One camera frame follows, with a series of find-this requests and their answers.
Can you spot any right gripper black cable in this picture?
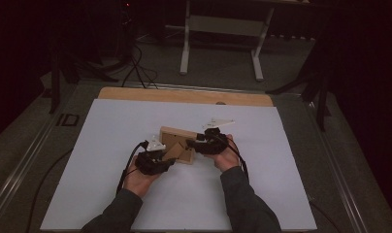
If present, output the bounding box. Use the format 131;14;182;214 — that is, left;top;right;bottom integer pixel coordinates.
216;134;250;181

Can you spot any wooden picture frame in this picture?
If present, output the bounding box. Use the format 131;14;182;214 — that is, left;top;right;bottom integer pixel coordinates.
158;125;200;165

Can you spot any person's right hand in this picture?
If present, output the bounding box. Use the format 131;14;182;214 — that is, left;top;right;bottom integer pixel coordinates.
206;134;241;173

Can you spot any black tripod stand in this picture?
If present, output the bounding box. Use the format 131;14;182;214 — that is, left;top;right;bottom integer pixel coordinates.
266;32;333;132

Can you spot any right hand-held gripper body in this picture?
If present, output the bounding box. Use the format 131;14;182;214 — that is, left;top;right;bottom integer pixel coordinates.
200;117;236;155

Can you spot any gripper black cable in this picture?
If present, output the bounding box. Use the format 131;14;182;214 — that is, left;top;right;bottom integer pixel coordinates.
115;140;149;195
216;134;250;181

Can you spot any black floor cables bundle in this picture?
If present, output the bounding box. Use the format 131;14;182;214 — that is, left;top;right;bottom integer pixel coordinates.
120;42;159;90

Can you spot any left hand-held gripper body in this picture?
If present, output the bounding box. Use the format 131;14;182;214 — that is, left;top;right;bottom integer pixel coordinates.
134;135;171;177

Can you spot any metal floor rail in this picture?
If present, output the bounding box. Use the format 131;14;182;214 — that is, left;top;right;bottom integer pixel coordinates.
305;100;370;233
0;113;56;221

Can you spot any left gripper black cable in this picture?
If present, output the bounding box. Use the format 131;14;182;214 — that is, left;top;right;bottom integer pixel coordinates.
115;140;149;195

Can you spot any white table mat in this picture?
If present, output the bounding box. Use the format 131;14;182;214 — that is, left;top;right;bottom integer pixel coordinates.
40;98;318;232

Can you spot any white metal stand frame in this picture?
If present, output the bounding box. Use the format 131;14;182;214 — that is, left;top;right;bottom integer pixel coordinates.
179;0;276;82

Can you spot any black floor cable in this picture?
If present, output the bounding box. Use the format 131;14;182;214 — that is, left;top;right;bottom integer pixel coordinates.
24;148;74;233
309;200;343;233

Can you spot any dark equipment with red light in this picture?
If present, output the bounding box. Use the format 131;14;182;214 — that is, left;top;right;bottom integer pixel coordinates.
118;0;136;62

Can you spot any person's left hand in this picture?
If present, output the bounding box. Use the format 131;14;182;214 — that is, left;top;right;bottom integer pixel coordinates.
123;155;163;199

